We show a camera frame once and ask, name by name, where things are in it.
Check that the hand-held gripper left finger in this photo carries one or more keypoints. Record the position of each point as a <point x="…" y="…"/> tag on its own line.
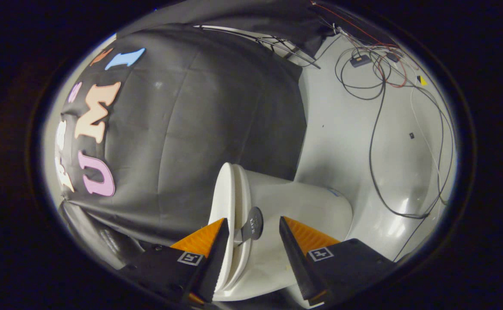
<point x="212" y="267"/>

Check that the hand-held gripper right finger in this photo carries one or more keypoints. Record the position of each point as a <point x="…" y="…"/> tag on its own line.
<point x="297" y="262"/>

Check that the white toilet lid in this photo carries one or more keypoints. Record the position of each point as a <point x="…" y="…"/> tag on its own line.
<point x="224" y="193"/>

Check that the white toilet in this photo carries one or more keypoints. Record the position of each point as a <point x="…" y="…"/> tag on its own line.
<point x="303" y="211"/>

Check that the black backdrop cloth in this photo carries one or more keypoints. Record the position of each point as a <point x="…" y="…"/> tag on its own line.
<point x="217" y="129"/>

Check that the black power adapter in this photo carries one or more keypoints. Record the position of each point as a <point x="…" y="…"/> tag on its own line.
<point x="360" y="60"/>

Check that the black tripod stand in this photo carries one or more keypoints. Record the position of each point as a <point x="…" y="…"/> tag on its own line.
<point x="277" y="43"/>

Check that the yellow floor tape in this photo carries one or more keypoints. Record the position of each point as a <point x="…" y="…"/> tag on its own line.
<point x="422" y="80"/>

